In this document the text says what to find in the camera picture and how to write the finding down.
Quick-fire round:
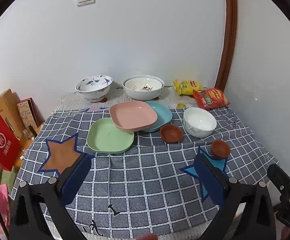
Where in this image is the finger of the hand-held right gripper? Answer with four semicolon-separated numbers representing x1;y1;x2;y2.
267;163;290;201

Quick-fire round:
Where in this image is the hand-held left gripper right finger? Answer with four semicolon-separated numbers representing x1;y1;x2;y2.
194;146;277;240

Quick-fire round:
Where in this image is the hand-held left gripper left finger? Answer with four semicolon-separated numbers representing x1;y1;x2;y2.
9;152;93;240

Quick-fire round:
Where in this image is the small brown bowl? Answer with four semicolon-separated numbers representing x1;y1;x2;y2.
211;140;231;158
160;124;185;143

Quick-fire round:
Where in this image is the green square plate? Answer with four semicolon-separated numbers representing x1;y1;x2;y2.
86;117;135;154

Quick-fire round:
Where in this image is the plain white bowl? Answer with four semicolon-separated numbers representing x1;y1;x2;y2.
183;107;217;138

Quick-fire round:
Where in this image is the blue square plate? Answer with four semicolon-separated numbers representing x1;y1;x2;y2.
140;101;173;133

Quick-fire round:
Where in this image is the pink square plate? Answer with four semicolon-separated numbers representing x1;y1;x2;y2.
109;102;158;132

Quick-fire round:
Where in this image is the grey checked tablecloth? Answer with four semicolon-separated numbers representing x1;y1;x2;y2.
10;106;279;240

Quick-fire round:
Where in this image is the newspaper print table cover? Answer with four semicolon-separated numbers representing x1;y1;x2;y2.
52;85;232;113

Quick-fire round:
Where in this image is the patterned cover book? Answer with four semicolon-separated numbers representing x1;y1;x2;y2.
17;97;39;133

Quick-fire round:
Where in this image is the red chip bag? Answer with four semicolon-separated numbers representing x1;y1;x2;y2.
193;88;231;110

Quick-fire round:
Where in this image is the red paper bag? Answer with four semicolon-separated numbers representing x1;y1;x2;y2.
0;112;21;172

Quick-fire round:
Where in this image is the blue fish pattern bowl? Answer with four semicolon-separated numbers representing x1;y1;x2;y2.
75;75;113;100

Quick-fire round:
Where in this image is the yellow chip bag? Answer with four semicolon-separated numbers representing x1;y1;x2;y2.
173;79;203;96

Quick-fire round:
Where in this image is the wooden chair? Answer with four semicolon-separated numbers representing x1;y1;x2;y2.
0;89;45;165

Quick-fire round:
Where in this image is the large white swirl-pattern bowl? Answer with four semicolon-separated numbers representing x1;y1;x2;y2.
122;75;165;100

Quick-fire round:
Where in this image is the white bowl with cartoon print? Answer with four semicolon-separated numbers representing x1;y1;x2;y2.
124;77;163;92

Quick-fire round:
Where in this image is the brown wooden door frame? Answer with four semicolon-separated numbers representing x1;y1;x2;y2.
214;0;238;92

